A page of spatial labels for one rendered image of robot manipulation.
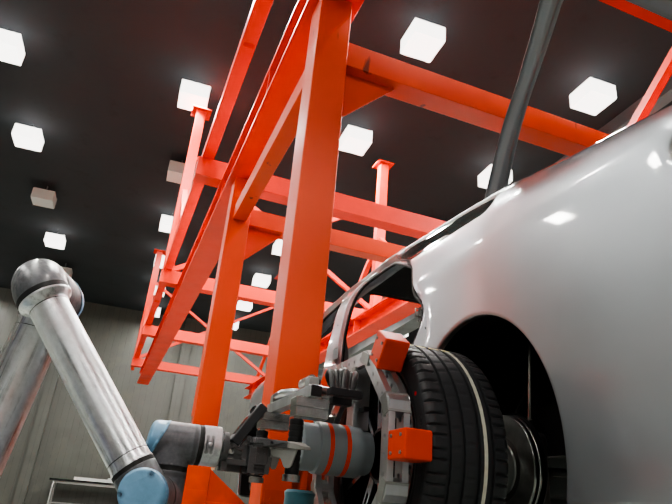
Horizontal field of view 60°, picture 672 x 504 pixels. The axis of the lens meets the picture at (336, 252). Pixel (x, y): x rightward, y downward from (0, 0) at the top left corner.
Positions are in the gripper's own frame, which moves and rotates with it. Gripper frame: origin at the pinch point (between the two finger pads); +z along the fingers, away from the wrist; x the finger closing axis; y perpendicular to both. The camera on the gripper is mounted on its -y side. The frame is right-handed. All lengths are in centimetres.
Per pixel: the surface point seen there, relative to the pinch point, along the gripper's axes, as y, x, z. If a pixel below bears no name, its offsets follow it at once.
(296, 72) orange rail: -214, -118, 12
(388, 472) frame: 4.1, 9.9, 19.1
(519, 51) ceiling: -567, -348, 361
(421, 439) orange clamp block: -3.3, 18.9, 22.8
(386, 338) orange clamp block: -29.8, 6.0, 18.7
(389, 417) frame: -8.7, 9.9, 18.7
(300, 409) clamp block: -8.7, 2.4, -2.2
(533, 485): 3, 1, 68
